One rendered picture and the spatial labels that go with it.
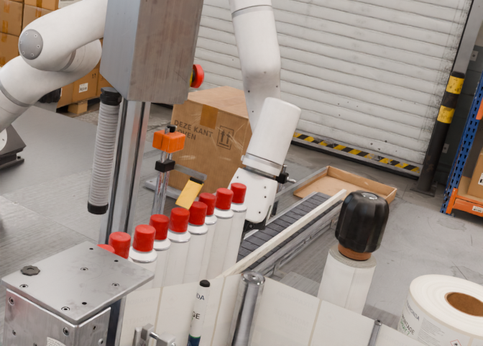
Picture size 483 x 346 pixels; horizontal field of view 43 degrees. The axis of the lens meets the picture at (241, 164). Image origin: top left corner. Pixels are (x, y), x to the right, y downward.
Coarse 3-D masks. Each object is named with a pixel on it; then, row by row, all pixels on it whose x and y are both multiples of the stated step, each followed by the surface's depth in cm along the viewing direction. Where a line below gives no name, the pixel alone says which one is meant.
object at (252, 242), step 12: (300, 204) 177; (312, 204) 179; (336, 204) 183; (288, 216) 168; (300, 216) 169; (276, 228) 158; (300, 228) 161; (252, 240) 149; (264, 240) 150; (288, 240) 153; (240, 252) 141; (252, 264) 137
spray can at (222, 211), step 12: (216, 192) 119; (228, 192) 119; (216, 204) 119; (228, 204) 119; (216, 216) 119; (228, 216) 119; (216, 228) 119; (228, 228) 120; (216, 240) 120; (228, 240) 122; (216, 252) 121; (216, 264) 122; (216, 276) 123
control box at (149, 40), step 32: (128, 0) 90; (160, 0) 87; (192, 0) 89; (128, 32) 90; (160, 32) 89; (192, 32) 91; (128, 64) 90; (160, 64) 91; (192, 64) 94; (128, 96) 90; (160, 96) 93
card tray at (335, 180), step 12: (336, 168) 221; (324, 180) 217; (336, 180) 220; (348, 180) 219; (360, 180) 217; (300, 192) 201; (312, 192) 203; (324, 192) 205; (336, 192) 207; (348, 192) 210; (384, 192) 214
